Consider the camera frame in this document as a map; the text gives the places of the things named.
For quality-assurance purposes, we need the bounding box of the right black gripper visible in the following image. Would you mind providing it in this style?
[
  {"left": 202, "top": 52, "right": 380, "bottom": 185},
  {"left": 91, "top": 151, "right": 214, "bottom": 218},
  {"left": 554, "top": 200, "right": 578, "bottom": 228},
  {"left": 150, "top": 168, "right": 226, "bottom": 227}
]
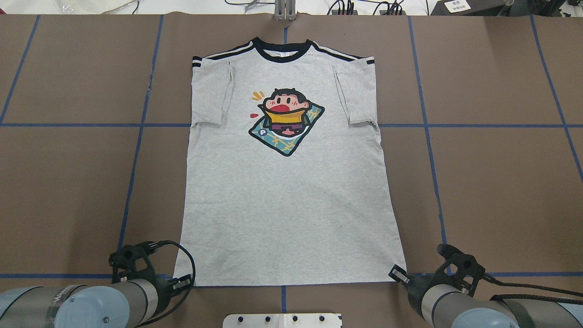
[{"left": 388, "top": 244, "right": 486, "bottom": 301}]

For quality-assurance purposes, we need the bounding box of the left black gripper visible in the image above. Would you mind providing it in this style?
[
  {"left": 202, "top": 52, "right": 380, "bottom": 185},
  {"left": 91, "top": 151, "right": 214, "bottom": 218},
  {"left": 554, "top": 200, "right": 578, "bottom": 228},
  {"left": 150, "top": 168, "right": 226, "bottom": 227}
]
[{"left": 108, "top": 241, "right": 192, "bottom": 301}]

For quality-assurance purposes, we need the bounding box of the grey cartoon print t-shirt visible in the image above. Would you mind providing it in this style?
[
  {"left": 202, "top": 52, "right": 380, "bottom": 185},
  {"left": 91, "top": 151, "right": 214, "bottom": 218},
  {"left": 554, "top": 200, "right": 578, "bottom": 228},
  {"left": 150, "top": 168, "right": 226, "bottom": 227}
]
[{"left": 180, "top": 38, "right": 406, "bottom": 287}]

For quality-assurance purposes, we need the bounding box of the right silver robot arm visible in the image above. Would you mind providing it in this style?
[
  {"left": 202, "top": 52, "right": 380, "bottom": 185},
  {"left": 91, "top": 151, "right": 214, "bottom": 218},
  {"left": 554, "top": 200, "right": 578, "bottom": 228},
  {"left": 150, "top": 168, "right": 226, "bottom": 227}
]
[{"left": 388, "top": 244, "right": 583, "bottom": 328}]

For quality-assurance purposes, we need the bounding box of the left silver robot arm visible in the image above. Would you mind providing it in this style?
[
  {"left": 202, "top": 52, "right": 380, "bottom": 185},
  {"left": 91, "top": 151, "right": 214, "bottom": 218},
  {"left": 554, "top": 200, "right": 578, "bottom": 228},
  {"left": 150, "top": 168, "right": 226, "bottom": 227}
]
[{"left": 0, "top": 240, "right": 196, "bottom": 328}]

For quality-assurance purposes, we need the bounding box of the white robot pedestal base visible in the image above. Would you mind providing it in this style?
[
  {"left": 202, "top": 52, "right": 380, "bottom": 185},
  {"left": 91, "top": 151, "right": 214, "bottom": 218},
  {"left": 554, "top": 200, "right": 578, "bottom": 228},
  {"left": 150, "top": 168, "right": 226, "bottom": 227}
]
[{"left": 222, "top": 313, "right": 343, "bottom": 328}]

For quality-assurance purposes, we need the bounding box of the aluminium frame post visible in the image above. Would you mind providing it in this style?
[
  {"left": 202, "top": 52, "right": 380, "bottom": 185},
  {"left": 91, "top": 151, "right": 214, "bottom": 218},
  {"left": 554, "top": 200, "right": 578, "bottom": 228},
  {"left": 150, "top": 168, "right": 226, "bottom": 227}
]
[{"left": 273, "top": 0, "right": 297, "bottom": 21}]

